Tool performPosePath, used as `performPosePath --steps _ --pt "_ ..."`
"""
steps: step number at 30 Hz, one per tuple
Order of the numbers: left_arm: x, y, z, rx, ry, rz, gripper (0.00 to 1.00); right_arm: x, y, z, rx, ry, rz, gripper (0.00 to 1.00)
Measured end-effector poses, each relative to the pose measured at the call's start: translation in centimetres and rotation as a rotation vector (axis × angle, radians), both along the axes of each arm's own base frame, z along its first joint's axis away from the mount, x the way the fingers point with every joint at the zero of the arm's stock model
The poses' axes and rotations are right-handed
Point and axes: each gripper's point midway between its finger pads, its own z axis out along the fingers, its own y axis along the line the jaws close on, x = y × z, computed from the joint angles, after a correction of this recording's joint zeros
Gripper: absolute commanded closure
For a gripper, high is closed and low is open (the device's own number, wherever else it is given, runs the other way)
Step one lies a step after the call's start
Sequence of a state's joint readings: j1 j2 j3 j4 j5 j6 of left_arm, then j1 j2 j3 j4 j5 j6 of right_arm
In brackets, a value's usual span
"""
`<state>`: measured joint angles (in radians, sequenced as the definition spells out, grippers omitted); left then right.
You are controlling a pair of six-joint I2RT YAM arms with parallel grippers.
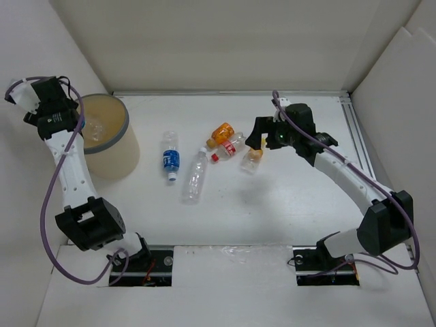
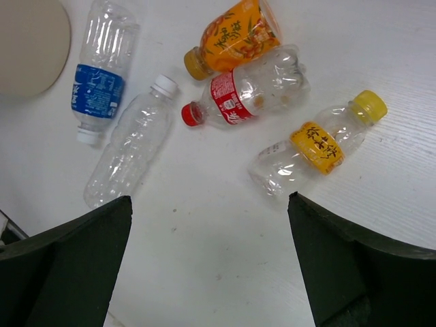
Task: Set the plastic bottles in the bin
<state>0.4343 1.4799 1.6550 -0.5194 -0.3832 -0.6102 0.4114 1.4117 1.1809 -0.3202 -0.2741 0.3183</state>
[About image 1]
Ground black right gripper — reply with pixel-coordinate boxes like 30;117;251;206
245;115;299;150

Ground yellow cap orange label bottle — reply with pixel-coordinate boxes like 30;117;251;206
241;149;263;174

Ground red label plastic bottle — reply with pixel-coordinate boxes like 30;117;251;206
211;132;246;164

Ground blue label bottle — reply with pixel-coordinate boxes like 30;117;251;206
82;117;106;142
162;131;180;182

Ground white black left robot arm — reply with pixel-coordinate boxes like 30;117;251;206
24;76;153;270

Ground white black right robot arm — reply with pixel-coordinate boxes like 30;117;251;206
245;93;418;278

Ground beige bin with grey rim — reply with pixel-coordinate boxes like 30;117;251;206
82;94;140;180

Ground orange wrapped plastic bottle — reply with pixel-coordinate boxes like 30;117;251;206
206;123;234;149

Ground clear unlabelled plastic bottle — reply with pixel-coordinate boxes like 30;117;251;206
181;147;208;204

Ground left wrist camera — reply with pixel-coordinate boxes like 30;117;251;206
5;78;40;114

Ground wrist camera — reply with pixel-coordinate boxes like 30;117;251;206
5;78;40;114
272;97;292;121

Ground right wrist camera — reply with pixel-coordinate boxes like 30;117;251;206
272;97;292;121

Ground aluminium rail right edge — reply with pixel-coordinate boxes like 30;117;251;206
339;91;376;179

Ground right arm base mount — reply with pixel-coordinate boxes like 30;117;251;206
287;246;360;286

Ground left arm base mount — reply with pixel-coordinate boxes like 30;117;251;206
108;246;174;287

